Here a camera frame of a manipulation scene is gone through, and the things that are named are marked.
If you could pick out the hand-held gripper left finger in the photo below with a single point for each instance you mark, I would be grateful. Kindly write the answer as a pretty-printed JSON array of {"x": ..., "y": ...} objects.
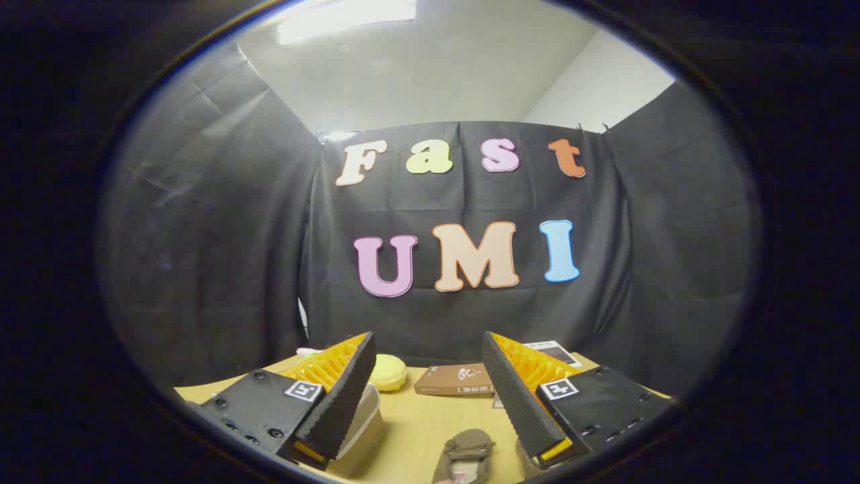
[{"x": 342, "y": 396}]

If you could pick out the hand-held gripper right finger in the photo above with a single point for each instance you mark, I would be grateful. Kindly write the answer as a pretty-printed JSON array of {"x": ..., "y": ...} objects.
[{"x": 514, "y": 396}]

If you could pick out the beige storage box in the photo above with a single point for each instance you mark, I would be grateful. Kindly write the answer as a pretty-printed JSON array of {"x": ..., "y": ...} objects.
[{"x": 363, "y": 433}]

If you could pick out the yellow round plush toy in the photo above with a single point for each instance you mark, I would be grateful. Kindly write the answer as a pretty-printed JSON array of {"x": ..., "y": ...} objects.
[{"x": 388, "y": 373}]

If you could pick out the pink and green plush toy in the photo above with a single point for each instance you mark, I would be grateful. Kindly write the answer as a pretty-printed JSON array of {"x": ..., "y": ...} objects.
[{"x": 308, "y": 351}]

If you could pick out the brown book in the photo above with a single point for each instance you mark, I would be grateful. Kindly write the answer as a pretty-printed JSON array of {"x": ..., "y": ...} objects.
[{"x": 453, "y": 381}]

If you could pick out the white book with portrait cover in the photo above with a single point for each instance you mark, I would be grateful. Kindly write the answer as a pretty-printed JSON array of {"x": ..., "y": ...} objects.
[{"x": 561, "y": 353}]

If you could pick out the black backdrop cloth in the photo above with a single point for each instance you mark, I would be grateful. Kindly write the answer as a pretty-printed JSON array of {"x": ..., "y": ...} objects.
[{"x": 222, "y": 255}]

